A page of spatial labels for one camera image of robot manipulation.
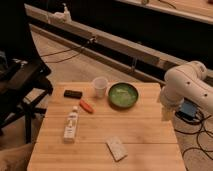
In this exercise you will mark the white spray bottle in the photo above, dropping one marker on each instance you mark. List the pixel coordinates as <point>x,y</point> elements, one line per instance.
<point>64,16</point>

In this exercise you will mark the translucent plastic cup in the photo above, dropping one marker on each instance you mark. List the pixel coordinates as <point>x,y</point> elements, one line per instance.
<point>100,85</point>

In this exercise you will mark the black chair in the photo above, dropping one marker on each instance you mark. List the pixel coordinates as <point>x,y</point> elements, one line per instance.
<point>22,87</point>

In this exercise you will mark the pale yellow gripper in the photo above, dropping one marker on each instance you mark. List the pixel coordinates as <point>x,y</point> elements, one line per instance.
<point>167,113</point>

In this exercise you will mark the blue power box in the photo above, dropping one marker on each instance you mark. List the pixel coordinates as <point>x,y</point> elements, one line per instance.
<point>188,109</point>

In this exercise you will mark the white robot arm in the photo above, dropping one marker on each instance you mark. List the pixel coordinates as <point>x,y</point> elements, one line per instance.
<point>185,81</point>

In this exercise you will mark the green ceramic bowl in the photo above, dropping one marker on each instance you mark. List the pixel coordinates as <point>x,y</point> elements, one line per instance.
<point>123,95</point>

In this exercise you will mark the beige sponge pad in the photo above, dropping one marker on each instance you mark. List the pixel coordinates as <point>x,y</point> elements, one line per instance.
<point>116,148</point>

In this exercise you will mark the black rectangular block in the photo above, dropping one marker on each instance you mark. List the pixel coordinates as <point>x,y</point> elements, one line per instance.
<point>72,94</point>

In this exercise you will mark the white plastic bottle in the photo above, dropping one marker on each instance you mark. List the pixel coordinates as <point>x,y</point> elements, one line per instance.
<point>71,126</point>

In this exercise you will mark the long wooden rail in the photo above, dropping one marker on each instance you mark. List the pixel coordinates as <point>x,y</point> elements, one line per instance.
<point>141,41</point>

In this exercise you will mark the orange carrot toy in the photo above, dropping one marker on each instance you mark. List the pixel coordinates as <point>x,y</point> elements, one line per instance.
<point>86,106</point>

